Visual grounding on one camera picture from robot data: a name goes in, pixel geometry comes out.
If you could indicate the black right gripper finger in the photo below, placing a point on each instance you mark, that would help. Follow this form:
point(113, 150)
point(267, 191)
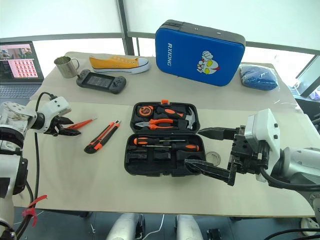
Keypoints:
point(210, 171)
point(217, 133)

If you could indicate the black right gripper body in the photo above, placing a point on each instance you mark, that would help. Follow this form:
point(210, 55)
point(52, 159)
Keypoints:
point(247, 155)

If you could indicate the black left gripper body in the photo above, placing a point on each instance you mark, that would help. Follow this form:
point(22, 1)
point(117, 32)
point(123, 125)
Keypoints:
point(55, 126)

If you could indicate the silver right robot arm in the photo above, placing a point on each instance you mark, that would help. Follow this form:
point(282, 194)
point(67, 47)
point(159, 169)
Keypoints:
point(303, 160)

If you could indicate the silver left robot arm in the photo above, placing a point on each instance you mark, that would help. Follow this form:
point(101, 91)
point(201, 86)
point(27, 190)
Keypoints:
point(10, 165)

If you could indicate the black plastic tool case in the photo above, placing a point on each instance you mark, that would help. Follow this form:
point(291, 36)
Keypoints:
point(160, 162)

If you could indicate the red test pen screwdriver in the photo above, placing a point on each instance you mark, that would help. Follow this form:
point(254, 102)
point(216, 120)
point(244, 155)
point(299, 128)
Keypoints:
point(80, 123)

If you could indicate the clear round lid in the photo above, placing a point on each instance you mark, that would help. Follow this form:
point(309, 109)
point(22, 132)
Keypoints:
point(213, 158)

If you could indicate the orange black utility knife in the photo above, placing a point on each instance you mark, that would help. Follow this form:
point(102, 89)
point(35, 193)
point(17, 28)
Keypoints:
point(101, 137)

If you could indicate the black handheld game console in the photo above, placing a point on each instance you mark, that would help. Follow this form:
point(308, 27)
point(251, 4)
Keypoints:
point(100, 81)

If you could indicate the stainless steel mug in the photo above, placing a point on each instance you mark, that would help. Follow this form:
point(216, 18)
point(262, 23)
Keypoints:
point(63, 67)

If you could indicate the silver rounded robot leg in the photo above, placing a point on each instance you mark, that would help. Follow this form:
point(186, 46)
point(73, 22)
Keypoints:
point(123, 227)
point(188, 228)

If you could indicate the blue cloth in plastic bag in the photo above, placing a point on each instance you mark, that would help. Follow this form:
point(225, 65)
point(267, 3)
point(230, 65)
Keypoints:
point(258, 77)

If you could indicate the open laptop computer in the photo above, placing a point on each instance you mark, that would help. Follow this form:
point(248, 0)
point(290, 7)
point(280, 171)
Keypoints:
point(20, 65)

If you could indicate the yellow canvas sneaker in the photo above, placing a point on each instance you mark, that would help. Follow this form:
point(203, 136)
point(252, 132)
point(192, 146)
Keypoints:
point(115, 65)

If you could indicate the orange black tape measure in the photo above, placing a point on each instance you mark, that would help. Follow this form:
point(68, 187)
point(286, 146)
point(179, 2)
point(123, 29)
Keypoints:
point(146, 110)

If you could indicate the blue kick pad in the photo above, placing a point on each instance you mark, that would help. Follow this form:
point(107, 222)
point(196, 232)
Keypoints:
point(195, 52)

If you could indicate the red tape strip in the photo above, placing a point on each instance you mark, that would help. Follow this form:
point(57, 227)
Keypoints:
point(32, 207)

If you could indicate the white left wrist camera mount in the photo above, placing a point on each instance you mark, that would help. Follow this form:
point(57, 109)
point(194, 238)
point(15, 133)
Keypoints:
point(56, 106)

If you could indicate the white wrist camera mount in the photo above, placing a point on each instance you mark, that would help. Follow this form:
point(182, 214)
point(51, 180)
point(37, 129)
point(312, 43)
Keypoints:
point(265, 127)
point(56, 106)

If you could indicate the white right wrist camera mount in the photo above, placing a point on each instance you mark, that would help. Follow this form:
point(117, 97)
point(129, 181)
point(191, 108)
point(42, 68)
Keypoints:
point(265, 127)

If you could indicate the grey window frame post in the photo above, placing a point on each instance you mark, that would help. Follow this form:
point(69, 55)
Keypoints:
point(126, 25)

